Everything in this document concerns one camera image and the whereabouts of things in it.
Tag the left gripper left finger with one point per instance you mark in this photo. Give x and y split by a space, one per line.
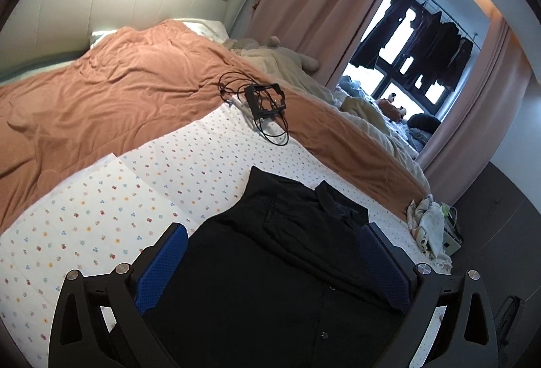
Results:
98 320

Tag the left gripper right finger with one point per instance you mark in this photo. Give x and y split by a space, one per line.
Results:
467 334

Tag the black shirt garment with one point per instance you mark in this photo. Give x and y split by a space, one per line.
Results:
276 281

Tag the dark hanging clothes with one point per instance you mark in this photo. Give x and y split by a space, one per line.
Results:
439 51

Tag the white bedside drawer cabinet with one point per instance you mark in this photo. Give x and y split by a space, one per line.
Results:
453 237

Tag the white floral bed sheet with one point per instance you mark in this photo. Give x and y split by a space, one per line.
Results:
109 212

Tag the crumpled patterned cloth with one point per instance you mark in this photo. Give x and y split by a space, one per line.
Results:
426 223

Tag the orange-brown blanket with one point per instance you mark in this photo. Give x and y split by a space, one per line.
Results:
136 86

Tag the beige plush toy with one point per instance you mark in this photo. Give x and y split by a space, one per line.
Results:
305 62

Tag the beige crumpled quilt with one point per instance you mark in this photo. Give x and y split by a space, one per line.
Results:
361 112

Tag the white pillow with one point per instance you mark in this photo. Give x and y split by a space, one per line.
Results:
211 29

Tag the black bracket with cables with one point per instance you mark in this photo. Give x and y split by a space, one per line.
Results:
262 104

